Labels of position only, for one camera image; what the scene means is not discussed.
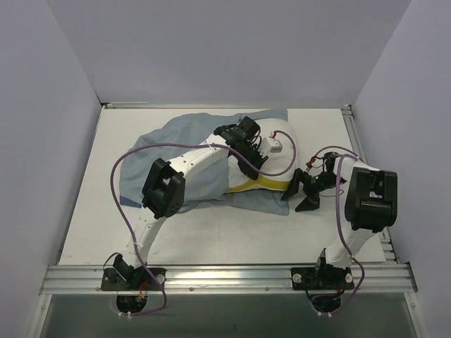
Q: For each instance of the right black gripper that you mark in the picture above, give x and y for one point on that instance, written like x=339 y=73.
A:
x=311 y=185

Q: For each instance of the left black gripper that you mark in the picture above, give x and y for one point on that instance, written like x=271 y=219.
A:
x=251 y=162

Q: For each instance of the white pillow yellow trim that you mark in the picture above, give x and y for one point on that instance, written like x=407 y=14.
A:
x=276 y=162

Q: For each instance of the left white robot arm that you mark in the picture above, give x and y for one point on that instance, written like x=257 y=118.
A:
x=164 y=188

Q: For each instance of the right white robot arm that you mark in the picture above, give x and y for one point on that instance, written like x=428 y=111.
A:
x=340 y=186

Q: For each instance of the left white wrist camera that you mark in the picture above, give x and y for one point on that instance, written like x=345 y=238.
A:
x=270 y=145

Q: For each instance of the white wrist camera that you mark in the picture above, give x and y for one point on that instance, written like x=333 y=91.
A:
x=313 y=163
x=270 y=145

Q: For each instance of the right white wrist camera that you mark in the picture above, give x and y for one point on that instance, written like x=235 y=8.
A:
x=313 y=163

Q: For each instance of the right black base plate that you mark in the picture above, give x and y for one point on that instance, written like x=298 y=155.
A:
x=328 y=278

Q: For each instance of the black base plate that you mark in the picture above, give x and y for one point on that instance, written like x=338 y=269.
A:
x=140 y=281
x=328 y=278

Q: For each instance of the aluminium right side rail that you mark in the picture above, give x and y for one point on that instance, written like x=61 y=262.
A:
x=370 y=141

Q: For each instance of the aluminium rail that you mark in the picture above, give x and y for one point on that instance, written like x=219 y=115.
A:
x=227 y=279
x=370 y=141

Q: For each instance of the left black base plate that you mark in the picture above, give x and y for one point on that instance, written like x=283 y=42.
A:
x=140 y=281

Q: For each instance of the aluminium front rail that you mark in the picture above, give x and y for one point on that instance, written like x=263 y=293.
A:
x=227 y=279

